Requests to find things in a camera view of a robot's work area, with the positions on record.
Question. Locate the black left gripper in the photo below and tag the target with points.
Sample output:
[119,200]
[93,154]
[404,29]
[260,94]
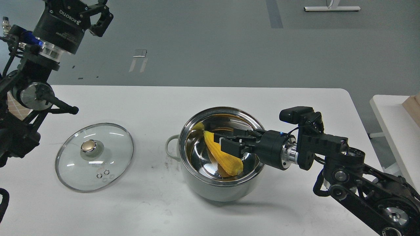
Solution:
[63,23]

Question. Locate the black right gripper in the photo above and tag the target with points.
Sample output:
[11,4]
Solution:
[271,147]

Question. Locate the yellow corn cob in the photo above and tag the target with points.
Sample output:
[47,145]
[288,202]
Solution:
[227,164]

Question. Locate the glass pot lid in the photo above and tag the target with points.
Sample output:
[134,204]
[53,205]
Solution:
[94,157]

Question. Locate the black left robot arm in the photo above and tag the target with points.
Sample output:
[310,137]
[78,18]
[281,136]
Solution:
[26,98]

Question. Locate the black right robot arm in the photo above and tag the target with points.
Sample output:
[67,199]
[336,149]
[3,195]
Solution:
[385,203]

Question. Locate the grey steel cooking pot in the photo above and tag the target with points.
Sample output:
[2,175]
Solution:
[199,167]

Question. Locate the beige patterned cushion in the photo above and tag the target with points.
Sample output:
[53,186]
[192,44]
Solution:
[16,109]

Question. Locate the white table foot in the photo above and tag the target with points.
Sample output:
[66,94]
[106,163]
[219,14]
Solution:
[334,5]

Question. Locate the white side table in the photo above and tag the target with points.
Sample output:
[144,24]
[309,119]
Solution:
[401,132]

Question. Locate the cardboard box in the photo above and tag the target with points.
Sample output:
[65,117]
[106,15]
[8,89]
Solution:
[412,107]

